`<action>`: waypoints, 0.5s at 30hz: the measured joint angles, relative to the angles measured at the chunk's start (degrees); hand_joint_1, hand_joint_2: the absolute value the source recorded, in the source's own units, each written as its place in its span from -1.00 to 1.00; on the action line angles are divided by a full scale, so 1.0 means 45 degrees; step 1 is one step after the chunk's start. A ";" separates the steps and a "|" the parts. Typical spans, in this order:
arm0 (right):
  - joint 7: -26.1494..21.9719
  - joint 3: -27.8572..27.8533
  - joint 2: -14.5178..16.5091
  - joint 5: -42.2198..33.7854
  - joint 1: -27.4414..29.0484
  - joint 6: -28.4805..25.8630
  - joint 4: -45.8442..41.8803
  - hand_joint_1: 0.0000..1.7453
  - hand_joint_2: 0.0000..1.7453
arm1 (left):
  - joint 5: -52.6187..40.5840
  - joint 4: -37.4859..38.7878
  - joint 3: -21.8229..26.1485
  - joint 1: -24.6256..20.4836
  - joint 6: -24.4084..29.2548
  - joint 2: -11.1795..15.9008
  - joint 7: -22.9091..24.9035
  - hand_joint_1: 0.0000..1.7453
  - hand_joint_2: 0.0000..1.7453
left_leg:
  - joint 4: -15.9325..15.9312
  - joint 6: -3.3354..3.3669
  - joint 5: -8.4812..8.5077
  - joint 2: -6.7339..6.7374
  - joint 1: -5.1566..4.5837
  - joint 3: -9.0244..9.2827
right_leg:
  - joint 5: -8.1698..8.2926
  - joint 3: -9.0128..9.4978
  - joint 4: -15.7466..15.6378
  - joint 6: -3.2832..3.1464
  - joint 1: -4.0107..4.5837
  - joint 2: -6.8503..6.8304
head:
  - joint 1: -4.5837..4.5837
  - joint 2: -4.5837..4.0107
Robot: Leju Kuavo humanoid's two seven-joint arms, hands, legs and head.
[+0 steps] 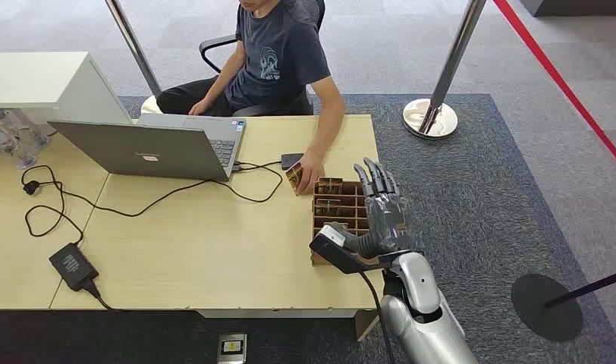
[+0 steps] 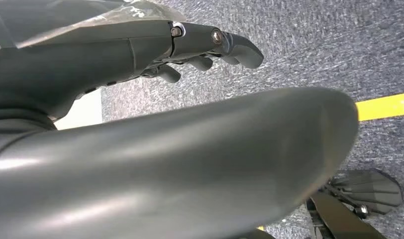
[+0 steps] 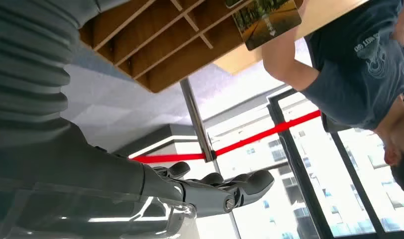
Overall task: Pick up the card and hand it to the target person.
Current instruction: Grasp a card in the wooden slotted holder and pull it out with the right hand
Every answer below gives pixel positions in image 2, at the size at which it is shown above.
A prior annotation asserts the black robot foot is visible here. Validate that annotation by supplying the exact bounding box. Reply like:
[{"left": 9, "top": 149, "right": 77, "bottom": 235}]
[{"left": 305, "top": 169, "right": 404, "bottom": 239}]

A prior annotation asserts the yellow floor tape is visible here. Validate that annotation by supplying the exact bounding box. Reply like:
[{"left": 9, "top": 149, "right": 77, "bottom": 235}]
[{"left": 355, "top": 92, "right": 404, "bottom": 121}]

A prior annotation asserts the white desk frame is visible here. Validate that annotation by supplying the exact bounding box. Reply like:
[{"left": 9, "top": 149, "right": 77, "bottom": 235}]
[{"left": 53, "top": 88, "right": 103, "bottom": 130}]

